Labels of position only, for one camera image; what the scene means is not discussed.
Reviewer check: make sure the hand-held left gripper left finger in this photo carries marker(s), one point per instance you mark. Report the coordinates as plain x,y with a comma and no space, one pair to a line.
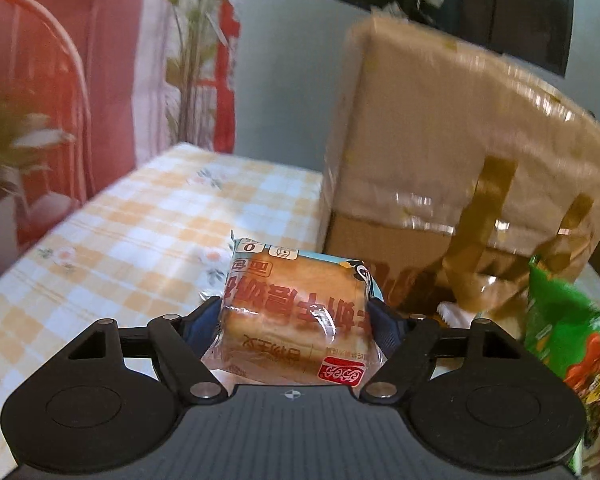
207,321

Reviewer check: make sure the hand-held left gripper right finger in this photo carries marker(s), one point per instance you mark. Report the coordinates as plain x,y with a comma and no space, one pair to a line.
383,325

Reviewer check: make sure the packaged bread loaf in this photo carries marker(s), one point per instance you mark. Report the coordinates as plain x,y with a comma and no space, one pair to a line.
290,305

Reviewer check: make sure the green snack bag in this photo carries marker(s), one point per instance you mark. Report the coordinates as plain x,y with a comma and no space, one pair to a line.
565,330

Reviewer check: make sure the taped cardboard box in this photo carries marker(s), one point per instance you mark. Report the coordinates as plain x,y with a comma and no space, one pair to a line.
430,135

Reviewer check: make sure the checked yellow tablecloth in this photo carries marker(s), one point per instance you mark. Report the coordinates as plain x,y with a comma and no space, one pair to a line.
130,240

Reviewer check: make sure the printed red backdrop cloth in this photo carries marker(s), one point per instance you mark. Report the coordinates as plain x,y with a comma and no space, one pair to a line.
105,60

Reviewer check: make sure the dark window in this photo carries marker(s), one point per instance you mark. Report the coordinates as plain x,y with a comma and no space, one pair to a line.
520,10

